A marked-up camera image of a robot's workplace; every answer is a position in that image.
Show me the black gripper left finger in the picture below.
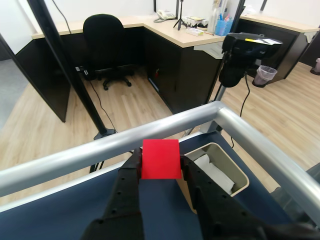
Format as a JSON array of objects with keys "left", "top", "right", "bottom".
[{"left": 79, "top": 147, "right": 145, "bottom": 240}]

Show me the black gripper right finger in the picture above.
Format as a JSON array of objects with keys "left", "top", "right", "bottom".
[{"left": 179, "top": 154, "right": 270, "bottom": 240}]

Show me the red cube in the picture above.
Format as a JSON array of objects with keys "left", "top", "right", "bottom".
[{"left": 141, "top": 139, "right": 183, "bottom": 180}]

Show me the beige plastic box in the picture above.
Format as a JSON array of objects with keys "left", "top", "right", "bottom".
[{"left": 178, "top": 142, "right": 250, "bottom": 215}]

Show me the black floor box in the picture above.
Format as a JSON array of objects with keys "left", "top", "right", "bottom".
[{"left": 74, "top": 65, "right": 98, "bottom": 82}]

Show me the white paper padding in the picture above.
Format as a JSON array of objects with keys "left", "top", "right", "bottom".
[{"left": 193, "top": 153, "right": 236, "bottom": 195}]

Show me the dark blue table mat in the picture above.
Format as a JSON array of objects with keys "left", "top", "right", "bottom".
[{"left": 0, "top": 131, "right": 301, "bottom": 240}]

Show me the mesh waste bin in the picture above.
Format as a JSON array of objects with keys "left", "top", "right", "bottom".
[{"left": 251, "top": 65, "right": 279, "bottom": 89}]

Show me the black stand pole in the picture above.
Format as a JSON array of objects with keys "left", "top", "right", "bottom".
[{"left": 26, "top": 0, "right": 118, "bottom": 141}]

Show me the black office chair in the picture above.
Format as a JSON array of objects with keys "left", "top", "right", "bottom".
[{"left": 82, "top": 13, "right": 136, "bottom": 92}]

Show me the black webcam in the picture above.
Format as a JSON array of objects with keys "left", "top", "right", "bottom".
[{"left": 218, "top": 32, "right": 284, "bottom": 88}]

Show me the beige top black desk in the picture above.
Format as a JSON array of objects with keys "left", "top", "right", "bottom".
[
  {"left": 236, "top": 13, "right": 320, "bottom": 81},
  {"left": 14, "top": 14, "right": 227, "bottom": 124}
]

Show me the white power strip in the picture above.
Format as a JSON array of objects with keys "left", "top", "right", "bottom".
[{"left": 185, "top": 27, "right": 205, "bottom": 37}]

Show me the blue pen holder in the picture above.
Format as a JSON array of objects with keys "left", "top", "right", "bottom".
[{"left": 214, "top": 12, "right": 234, "bottom": 37}]

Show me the white desk telephone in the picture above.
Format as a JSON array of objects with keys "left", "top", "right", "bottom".
[{"left": 152, "top": 9, "right": 177, "bottom": 24}]

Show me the small black tripod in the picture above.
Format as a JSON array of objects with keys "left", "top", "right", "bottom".
[{"left": 172, "top": 0, "right": 189, "bottom": 32}]

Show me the aluminium tube rail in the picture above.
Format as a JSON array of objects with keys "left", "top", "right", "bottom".
[
  {"left": 215, "top": 106, "right": 320, "bottom": 220},
  {"left": 0, "top": 100, "right": 222, "bottom": 199}
]

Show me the aluminium table edge rail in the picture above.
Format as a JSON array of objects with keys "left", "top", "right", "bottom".
[{"left": 0, "top": 132, "right": 208, "bottom": 214}]

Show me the aluminium frame post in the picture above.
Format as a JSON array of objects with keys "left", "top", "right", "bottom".
[{"left": 199, "top": 119, "right": 226, "bottom": 136}]

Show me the black floor cable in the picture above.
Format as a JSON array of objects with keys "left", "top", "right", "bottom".
[{"left": 88, "top": 79, "right": 119, "bottom": 131}]

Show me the black webcam cable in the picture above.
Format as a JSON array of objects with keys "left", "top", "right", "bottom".
[{"left": 229, "top": 72, "right": 251, "bottom": 149}]

